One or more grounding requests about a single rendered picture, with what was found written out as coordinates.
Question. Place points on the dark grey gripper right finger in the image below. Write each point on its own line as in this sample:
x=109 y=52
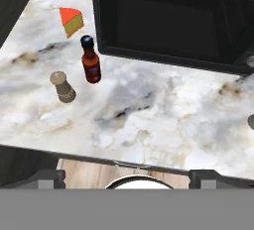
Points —
x=206 y=178

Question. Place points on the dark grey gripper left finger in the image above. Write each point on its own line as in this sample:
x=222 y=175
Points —
x=49 y=179

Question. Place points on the dark cabinet front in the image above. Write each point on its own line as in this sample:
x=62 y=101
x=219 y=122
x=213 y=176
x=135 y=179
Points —
x=26 y=166

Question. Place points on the white round object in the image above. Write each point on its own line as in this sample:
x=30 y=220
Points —
x=139 y=183

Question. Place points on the grey round fitting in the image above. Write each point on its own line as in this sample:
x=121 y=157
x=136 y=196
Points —
x=251 y=121

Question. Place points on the beige shaker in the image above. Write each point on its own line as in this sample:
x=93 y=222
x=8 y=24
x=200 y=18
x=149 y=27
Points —
x=63 y=88

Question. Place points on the brown hot sauce bottle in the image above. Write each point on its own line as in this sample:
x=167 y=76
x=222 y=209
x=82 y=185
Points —
x=91 y=60

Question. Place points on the orange yellow cheese wedge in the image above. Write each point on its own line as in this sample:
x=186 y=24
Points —
x=71 y=21

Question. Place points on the black sink basin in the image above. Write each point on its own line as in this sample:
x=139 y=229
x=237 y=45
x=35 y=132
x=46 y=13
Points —
x=172 y=19

